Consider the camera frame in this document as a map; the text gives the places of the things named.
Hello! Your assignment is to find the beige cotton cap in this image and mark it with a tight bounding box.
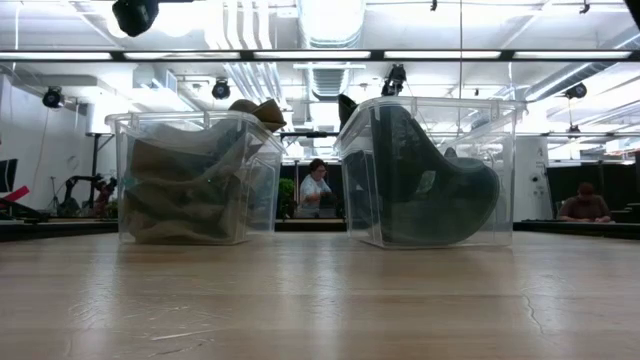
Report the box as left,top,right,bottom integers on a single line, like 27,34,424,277
128,137,251,184
123,177,249,221
124,212,241,246
227,98,289,135

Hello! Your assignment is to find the person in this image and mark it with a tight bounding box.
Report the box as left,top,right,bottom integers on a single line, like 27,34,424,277
298,158,335,220
558,181,613,224

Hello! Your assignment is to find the green potted plant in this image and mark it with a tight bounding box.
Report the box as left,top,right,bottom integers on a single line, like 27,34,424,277
277,177,297,220

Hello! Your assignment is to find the clear plastic bin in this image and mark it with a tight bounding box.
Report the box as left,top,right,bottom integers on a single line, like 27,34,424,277
333,95,527,250
104,110,287,246

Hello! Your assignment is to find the LED light strip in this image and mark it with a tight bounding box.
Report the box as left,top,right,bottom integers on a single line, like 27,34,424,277
514,50,633,60
123,51,242,60
253,50,372,60
384,50,502,60
0,51,113,61

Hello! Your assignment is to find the white cabinet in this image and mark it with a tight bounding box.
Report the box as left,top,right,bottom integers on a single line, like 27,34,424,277
514,137,551,222

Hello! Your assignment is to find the red flat object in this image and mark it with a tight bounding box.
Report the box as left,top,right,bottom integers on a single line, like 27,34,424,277
0,185,30,205

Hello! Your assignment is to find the black horizontal rail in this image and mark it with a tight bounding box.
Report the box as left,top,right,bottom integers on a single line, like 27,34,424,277
279,130,341,139

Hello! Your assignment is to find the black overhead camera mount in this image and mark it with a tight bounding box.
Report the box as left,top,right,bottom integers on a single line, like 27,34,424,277
381,63,408,97

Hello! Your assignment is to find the black overhead frame beam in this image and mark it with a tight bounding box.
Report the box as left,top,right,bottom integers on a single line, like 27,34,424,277
0,48,640,63

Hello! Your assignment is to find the round silver air duct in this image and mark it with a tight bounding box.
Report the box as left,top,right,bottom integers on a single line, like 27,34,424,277
298,0,367,50

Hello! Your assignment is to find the thin hanging cable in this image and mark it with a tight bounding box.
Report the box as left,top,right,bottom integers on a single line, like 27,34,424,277
458,0,464,99

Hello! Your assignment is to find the black stand frame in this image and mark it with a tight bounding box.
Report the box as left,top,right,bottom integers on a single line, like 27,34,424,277
84,131,119,177

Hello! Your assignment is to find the black table frame rail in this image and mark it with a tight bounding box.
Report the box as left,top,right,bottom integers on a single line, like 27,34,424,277
0,218,640,242

